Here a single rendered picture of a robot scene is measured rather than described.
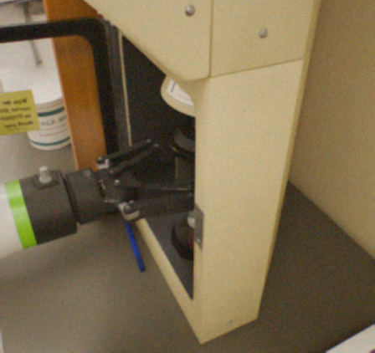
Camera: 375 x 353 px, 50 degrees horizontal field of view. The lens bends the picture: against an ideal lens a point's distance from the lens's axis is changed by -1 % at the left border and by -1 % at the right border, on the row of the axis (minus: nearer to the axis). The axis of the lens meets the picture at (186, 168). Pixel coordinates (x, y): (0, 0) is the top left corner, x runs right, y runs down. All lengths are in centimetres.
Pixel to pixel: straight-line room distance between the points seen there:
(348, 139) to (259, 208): 40
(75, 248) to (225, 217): 44
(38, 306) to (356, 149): 68
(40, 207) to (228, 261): 26
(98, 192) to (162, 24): 27
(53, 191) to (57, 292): 32
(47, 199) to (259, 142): 27
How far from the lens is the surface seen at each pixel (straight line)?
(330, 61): 90
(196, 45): 37
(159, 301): 77
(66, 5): 71
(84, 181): 55
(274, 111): 45
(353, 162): 90
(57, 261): 86
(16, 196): 54
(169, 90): 54
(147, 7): 34
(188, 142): 57
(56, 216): 53
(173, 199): 54
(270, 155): 49
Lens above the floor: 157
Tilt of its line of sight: 37 degrees down
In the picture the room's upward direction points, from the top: straight up
